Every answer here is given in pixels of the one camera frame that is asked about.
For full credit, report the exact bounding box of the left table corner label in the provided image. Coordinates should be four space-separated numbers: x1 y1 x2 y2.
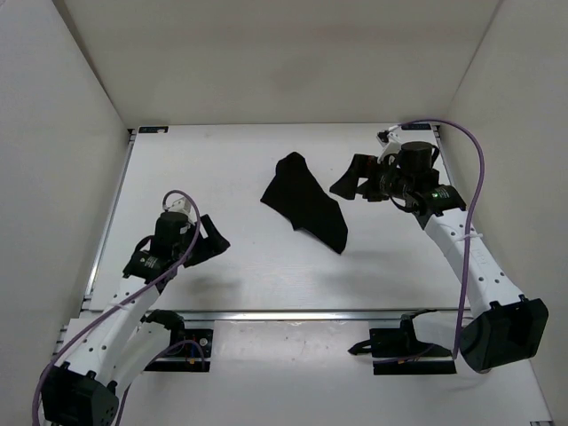
138 126 170 134

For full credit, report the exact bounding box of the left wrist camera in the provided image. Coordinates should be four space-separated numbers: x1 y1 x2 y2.
162 197 195 222

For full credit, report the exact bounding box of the black skirt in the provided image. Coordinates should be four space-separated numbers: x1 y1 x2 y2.
260 152 348 255

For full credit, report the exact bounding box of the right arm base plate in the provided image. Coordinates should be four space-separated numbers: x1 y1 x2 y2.
348 309 457 375

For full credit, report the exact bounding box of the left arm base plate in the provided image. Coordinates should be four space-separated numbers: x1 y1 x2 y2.
145 321 214 373

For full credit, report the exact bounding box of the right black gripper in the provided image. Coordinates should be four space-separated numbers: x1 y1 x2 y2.
329 156 412 203

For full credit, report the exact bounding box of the table corner label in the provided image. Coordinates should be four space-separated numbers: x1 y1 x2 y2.
138 126 170 134
400 122 431 131

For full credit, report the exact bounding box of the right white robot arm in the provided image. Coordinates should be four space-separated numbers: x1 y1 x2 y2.
330 141 548 372

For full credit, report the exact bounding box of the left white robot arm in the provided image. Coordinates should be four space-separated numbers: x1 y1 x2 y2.
35 209 230 425

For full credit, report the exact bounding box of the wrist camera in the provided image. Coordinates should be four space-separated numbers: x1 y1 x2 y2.
376 125 403 159
162 197 195 222

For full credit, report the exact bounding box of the right table corner label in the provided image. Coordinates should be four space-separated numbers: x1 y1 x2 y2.
400 122 431 131

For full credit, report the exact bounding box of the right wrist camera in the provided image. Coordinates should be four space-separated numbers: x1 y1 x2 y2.
376 125 403 159

